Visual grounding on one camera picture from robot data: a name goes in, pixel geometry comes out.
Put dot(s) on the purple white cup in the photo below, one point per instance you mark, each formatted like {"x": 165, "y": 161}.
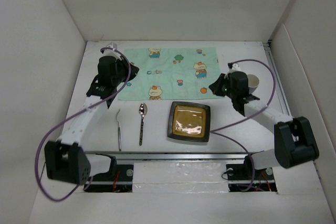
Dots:
{"x": 253, "y": 83}

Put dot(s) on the green cartoon cloth placemat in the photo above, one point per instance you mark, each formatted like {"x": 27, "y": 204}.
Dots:
{"x": 171, "y": 74}

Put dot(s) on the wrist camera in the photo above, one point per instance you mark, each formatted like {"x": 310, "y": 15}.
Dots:
{"x": 233, "y": 67}
{"x": 110, "y": 51}

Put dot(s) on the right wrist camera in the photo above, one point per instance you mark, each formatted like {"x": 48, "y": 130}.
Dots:
{"x": 233, "y": 67}

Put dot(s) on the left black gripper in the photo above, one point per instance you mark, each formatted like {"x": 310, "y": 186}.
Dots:
{"x": 123, "y": 63}

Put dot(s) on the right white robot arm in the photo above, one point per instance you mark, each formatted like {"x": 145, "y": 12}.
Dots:
{"x": 294, "y": 141}

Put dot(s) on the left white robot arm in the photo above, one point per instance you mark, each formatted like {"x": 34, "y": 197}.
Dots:
{"x": 66, "y": 160}

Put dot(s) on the aluminium rail frame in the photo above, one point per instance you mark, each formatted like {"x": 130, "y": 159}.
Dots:
{"x": 239, "y": 136}

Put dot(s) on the patterned handle metal spoon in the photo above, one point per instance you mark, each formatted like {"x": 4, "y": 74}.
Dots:
{"x": 143, "y": 109}

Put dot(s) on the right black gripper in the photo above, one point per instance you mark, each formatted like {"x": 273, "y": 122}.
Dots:
{"x": 216, "y": 86}

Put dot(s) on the silver metal fork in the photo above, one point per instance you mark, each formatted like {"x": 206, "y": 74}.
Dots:
{"x": 119, "y": 131}

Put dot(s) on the black square plate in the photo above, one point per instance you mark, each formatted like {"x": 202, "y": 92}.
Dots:
{"x": 189, "y": 122}

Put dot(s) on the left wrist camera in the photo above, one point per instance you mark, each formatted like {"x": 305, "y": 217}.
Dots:
{"x": 110, "y": 51}

